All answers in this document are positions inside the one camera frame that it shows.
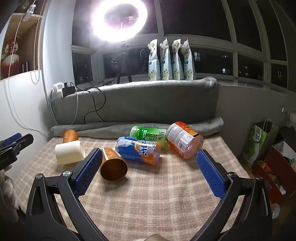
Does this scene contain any ring light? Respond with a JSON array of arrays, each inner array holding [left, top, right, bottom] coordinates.
[[91, 1, 148, 43]]

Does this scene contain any white green pouch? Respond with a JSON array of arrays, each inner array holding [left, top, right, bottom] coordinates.
[[148, 39, 161, 81], [159, 39, 173, 80], [181, 39, 195, 80], [171, 39, 184, 80]]

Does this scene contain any orange paper cup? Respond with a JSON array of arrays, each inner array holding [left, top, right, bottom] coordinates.
[[63, 129, 79, 143], [100, 148, 128, 181]]

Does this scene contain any red cardboard box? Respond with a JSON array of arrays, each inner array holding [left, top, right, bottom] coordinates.
[[251, 141, 295, 204]]

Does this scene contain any white gloved hand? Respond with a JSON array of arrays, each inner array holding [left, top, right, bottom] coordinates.
[[0, 164, 19, 224]]

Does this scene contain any black power adapter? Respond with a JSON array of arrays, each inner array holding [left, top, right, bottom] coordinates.
[[62, 82, 76, 97]]

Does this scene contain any black cable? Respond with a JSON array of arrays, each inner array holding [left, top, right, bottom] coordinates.
[[69, 77, 117, 125]]

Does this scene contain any bead chain cord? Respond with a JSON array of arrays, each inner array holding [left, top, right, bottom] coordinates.
[[31, 0, 46, 85]]

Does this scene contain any orange paper cup far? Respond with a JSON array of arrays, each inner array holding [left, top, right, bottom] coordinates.
[[63, 129, 79, 143]]

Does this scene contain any wooden wall shelf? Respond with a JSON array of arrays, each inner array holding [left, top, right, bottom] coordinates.
[[1, 13, 42, 75]]

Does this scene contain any white cream cup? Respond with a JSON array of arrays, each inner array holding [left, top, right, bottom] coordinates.
[[55, 141, 86, 165]]

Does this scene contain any white cable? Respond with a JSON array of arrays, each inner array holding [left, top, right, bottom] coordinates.
[[6, 0, 54, 135]]

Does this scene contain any white power strip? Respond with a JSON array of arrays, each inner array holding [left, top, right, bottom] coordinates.
[[52, 82, 65, 98]]

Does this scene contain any green paper shopping bag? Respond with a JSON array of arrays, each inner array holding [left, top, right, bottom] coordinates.
[[242, 118, 279, 169]]

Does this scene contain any grey blanket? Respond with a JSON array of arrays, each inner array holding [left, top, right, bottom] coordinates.
[[50, 77, 224, 139]]

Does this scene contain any orange paper cup near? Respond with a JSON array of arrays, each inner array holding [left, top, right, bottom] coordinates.
[[100, 148, 128, 181]]

